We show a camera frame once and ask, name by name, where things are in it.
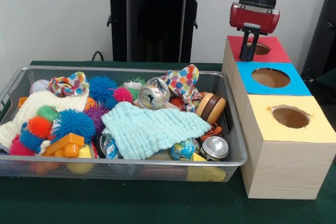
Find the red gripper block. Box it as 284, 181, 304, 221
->
229, 2, 280, 62

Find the wooden box with three holes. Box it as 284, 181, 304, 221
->
222, 35, 331, 200

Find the wooden toy hamburger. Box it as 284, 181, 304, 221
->
195, 92, 227, 125

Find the black flat panel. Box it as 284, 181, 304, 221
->
301, 0, 336, 79

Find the polka-dot fabric cloth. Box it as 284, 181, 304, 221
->
160, 63, 208, 113

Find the dark green table cloth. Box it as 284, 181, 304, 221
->
0, 60, 336, 224
316, 68, 336, 84

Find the crushed silver drink can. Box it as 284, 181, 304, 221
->
138, 77, 171, 110

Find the green spiky ball with eyes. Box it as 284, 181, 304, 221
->
121, 77, 146, 98

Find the mint green waffle cloth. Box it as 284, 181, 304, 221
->
101, 102, 212, 161

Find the blue spiky rubber ball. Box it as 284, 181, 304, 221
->
51, 108, 96, 145
88, 76, 118, 104

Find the polka-dot fabric scrunchie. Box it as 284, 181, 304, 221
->
48, 71, 90, 98

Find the cream waffle cloth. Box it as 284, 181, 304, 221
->
0, 91, 89, 148

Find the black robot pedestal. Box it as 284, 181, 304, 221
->
101, 0, 211, 63

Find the black cable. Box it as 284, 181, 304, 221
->
91, 50, 105, 62

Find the shallow wire mesh bin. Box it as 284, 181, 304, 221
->
0, 66, 248, 183

